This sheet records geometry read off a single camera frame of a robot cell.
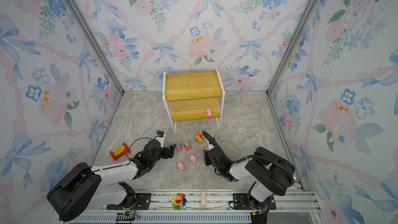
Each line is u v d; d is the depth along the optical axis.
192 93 0.75
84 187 0.43
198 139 0.93
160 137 0.78
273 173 0.45
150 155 0.68
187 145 0.90
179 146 0.89
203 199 0.73
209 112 0.86
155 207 0.73
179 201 0.73
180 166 0.84
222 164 0.69
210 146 0.79
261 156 0.49
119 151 0.87
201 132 0.95
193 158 0.86
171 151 0.82
